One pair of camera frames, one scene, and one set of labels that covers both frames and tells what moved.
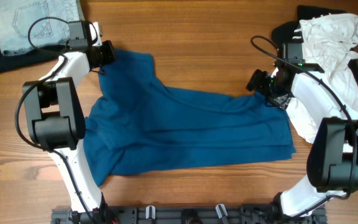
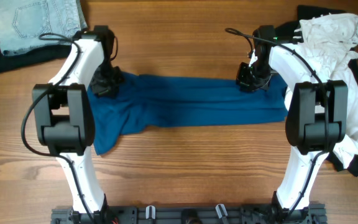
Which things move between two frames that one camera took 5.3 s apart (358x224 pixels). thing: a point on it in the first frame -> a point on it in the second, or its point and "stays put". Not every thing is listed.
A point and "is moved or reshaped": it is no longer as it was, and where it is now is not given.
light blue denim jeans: x=23 y=25 stays put
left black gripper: x=109 y=56 -> x=99 y=89
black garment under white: x=284 y=32 stays put
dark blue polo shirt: x=133 y=118 is moved or reshaped
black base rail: x=184 y=214 stays put
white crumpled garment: x=330 y=42 stays put
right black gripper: x=257 y=83 -> x=242 y=80
